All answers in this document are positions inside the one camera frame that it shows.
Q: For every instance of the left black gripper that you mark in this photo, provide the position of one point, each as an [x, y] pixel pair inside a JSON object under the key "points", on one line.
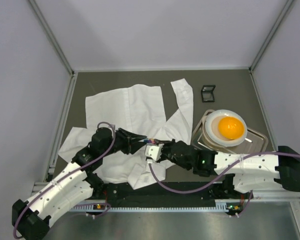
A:
{"points": [[125, 141]]}

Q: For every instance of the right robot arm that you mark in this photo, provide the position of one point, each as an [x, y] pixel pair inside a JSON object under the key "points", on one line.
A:
{"points": [[248, 172]]}

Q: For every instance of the small black open box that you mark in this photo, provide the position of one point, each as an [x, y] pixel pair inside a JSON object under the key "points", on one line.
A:
{"points": [[207, 93]]}

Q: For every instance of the white bowl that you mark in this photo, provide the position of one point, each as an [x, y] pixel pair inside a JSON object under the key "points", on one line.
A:
{"points": [[211, 128]]}

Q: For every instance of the metal tray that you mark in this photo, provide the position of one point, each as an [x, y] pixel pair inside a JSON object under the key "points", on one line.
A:
{"points": [[253, 143]]}

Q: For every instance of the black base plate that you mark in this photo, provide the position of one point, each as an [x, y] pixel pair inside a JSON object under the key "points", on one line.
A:
{"points": [[122, 195]]}

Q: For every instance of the white shirt garment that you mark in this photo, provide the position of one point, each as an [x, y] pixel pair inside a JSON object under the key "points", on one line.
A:
{"points": [[138, 109]]}

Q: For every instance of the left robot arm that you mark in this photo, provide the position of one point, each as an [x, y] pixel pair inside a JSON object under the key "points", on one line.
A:
{"points": [[33, 218]]}

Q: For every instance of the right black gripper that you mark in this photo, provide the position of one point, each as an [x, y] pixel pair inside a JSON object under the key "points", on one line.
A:
{"points": [[165, 150]]}

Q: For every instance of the colourful pompom brooch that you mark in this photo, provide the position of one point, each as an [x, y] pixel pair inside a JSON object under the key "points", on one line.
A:
{"points": [[152, 141]]}

